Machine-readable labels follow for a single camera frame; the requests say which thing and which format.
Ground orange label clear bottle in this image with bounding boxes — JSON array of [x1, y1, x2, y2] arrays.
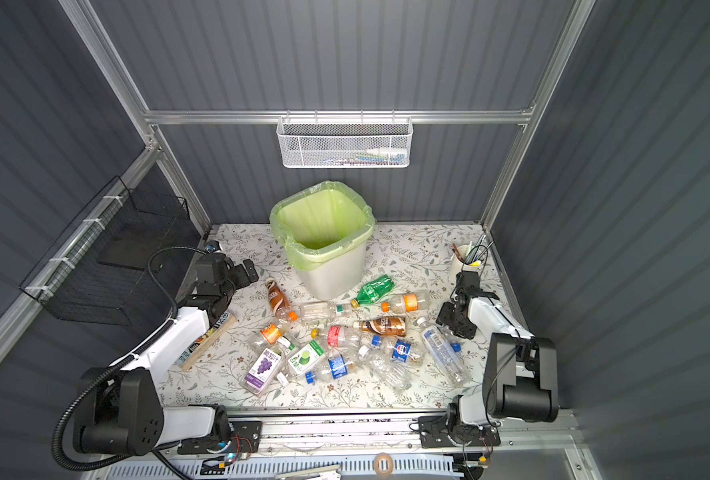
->
[[381, 290, 431, 314]]

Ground brown small bottle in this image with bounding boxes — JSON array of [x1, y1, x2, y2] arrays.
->
[[265, 277, 298, 323]]

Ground tall clear water bottle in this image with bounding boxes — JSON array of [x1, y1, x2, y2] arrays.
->
[[416, 317, 467, 386]]

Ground pepsi label bottle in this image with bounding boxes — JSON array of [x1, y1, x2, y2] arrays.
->
[[367, 335, 425, 365]]

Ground purple grape label bottle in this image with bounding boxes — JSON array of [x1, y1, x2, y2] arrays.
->
[[243, 347, 285, 396]]

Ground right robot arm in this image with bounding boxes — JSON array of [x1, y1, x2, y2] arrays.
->
[[436, 270, 560, 446]]

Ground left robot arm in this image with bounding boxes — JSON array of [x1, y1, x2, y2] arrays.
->
[[50, 241, 259, 478]]

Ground green bin liner bag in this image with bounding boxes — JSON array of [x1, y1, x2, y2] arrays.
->
[[269, 181, 377, 271]]

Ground white plastic waste bin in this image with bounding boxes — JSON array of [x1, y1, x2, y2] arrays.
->
[[296, 243, 367, 301]]

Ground white pen cup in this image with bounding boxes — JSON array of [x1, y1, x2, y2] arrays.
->
[[447, 244, 487, 286]]

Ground brown coffee bottle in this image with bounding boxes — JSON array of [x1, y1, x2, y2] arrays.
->
[[352, 316, 407, 337]]

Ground orange cap small bottle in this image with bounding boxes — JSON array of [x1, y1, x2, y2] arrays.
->
[[248, 323, 300, 355]]

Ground colourful book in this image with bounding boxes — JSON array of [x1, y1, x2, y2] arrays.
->
[[175, 312, 238, 370]]

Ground clear square bottle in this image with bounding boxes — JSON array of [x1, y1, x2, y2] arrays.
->
[[299, 301, 349, 322]]

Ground green plastic bottle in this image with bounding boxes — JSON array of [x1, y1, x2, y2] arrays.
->
[[350, 275, 395, 309]]

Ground green label square bottle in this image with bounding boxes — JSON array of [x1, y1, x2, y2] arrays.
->
[[283, 340, 326, 381]]

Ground red label clear bottle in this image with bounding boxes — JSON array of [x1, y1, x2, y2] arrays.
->
[[310, 325, 363, 349]]

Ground blue label clear bottle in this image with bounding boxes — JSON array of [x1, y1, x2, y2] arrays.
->
[[304, 354, 356, 385]]

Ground white tube in basket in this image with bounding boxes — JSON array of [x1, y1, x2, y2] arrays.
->
[[366, 147, 408, 160]]

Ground tape roll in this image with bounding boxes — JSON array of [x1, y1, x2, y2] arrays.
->
[[373, 453, 395, 478]]

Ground black wire wall basket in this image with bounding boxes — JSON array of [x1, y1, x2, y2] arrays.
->
[[19, 183, 198, 328]]

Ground white wire wall basket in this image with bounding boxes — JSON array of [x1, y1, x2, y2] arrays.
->
[[276, 118, 414, 169]]

